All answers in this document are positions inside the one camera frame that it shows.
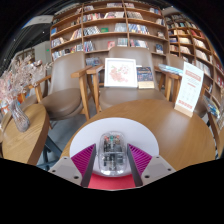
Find round wooden side table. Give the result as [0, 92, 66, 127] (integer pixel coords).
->
[1, 103, 51, 166]
[208, 111, 224, 159]

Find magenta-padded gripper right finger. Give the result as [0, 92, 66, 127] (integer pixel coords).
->
[126, 143, 177, 188]

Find stack of blue magazines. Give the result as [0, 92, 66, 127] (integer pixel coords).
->
[203, 94, 221, 118]

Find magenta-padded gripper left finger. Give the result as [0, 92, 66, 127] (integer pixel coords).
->
[49, 143, 98, 188]

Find white sign on wooden base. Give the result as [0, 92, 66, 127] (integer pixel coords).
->
[173, 61, 205, 118]

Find white mouse pad red rest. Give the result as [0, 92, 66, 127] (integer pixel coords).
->
[69, 117, 160, 190]

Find wide wooden bookshelf with books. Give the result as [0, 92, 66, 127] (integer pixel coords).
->
[49, 1, 169, 63]

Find dark blue book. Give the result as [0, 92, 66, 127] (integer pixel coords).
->
[136, 66, 155, 90]

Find transparent computer mouse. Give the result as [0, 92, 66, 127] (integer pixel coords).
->
[97, 131, 128, 177]

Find white framed floral picture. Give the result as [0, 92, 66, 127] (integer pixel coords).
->
[103, 57, 138, 89]

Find small stack of pale books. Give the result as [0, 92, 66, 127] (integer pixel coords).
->
[157, 63, 184, 77]

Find glass vase with pink flowers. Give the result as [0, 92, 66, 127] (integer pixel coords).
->
[0, 54, 51, 133]

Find curved wooden bookshelf with books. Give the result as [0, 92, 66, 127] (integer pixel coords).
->
[164, 13, 224, 101]

